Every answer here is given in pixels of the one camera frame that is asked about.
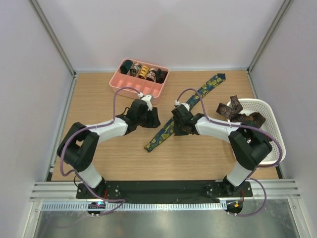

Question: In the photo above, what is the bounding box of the blue yellow floral tie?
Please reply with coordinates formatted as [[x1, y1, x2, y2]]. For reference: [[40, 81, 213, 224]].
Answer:
[[144, 73, 226, 153]]

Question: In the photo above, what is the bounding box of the rolled yellow tie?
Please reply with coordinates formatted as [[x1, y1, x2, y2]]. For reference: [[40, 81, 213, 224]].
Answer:
[[138, 65, 150, 79]]

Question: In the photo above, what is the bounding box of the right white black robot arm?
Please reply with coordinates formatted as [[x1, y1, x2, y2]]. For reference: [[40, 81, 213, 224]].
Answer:
[[172, 101, 272, 196]]

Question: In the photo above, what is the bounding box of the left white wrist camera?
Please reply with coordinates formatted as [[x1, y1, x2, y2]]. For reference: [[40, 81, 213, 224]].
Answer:
[[141, 95, 154, 111]]

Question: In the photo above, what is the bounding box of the rolled brown patterned tie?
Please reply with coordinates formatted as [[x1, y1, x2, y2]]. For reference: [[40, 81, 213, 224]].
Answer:
[[129, 62, 142, 77]]

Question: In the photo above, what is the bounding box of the white perforated plastic basket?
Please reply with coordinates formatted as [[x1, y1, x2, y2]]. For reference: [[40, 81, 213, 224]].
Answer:
[[239, 98, 286, 167]]

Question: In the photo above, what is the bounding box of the brown patterned tie pile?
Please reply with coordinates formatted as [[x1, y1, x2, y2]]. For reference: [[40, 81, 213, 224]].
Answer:
[[216, 95, 266, 128]]

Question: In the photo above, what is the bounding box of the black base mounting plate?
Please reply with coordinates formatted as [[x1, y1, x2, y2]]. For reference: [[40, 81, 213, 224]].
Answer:
[[76, 178, 254, 204]]

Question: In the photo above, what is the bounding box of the pink divided organizer box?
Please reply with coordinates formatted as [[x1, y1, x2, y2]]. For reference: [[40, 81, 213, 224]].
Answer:
[[109, 59, 169, 104]]

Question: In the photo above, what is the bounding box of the rolled dark green tie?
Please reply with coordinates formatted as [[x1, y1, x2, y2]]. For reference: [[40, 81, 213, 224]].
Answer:
[[120, 59, 133, 74]]

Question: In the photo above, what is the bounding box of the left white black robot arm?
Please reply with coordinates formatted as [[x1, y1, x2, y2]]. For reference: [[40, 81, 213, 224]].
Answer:
[[56, 95, 160, 198]]

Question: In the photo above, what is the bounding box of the rolled tan floral tie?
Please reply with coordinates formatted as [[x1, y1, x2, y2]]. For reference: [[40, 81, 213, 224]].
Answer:
[[146, 68, 157, 82]]

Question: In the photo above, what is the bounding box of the aluminium frame rail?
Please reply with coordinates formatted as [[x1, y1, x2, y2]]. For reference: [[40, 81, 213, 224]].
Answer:
[[29, 179, 301, 201]]

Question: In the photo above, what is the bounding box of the rolled black patterned tie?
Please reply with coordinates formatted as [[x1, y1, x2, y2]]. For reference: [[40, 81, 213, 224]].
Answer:
[[156, 69, 168, 84]]

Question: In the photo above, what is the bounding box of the white slotted cable duct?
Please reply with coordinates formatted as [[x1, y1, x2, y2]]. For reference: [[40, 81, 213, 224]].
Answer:
[[41, 200, 227, 212]]

